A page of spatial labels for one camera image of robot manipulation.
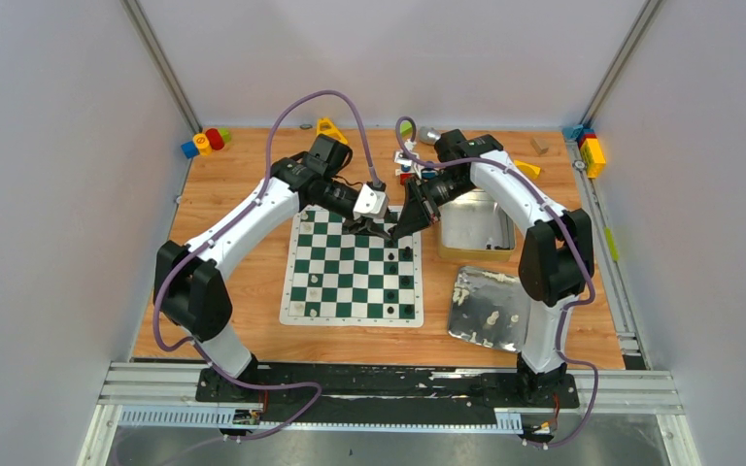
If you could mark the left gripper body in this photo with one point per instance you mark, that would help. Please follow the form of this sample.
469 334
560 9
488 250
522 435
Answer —
357 219

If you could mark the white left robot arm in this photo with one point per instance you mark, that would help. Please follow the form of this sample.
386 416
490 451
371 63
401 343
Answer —
190 279

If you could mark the yellow arch block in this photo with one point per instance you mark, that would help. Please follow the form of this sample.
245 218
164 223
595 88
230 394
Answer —
531 171

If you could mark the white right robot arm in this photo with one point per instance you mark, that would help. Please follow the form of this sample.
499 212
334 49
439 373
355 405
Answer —
556 263

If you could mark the metal tin lid tray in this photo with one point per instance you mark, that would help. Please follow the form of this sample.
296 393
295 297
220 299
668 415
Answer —
489 309

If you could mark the silver microphone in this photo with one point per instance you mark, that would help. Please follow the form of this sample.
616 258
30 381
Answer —
428 135

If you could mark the metal tin with black pieces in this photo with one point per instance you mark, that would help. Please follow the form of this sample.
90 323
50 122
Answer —
473 227

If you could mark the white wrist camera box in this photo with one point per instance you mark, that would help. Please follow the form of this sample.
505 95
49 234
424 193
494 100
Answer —
371 202

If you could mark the yellow triangular frame block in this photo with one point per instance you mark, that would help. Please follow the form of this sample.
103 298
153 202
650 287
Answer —
326 127

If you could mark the tan wooden block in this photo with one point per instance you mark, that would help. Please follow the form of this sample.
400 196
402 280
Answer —
539 145

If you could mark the green white chess mat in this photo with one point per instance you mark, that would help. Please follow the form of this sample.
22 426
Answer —
339 279

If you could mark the colourful cylinder block row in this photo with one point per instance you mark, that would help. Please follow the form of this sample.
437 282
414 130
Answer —
211 140

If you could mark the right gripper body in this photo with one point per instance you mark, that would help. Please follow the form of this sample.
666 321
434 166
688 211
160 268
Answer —
436 192

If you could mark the yellow red blue brick tower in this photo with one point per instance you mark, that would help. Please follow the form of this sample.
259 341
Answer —
591 152

